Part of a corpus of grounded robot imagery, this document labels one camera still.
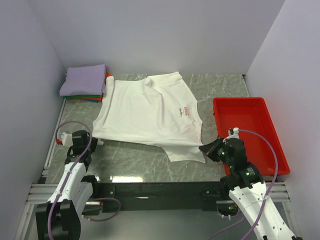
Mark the folded lilac t shirt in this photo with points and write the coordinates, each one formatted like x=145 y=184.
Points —
x=86 y=80

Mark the red plastic bin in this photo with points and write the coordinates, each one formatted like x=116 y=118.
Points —
x=251 y=114

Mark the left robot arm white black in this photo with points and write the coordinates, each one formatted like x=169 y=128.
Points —
x=59 y=217

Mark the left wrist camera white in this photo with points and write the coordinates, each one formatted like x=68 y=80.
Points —
x=66 y=139

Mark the aluminium frame rail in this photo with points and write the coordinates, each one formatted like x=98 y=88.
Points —
x=40 y=193

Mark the folded green t shirt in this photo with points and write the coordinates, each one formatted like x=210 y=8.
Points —
x=83 y=96

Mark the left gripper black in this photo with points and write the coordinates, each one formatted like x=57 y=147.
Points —
x=93 y=143

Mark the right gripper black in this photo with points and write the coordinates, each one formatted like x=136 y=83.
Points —
x=208 y=148

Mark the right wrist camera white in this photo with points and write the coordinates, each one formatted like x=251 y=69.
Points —
x=233 y=133

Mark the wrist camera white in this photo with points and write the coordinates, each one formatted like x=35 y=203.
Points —
x=66 y=139
x=233 y=133

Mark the black base bar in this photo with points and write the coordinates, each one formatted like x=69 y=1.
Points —
x=154 y=196

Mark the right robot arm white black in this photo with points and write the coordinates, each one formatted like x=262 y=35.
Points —
x=247 y=188

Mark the folded orange t shirt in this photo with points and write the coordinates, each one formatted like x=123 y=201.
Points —
x=107 y=74

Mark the white t shirt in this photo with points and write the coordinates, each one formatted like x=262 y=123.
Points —
x=159 y=110

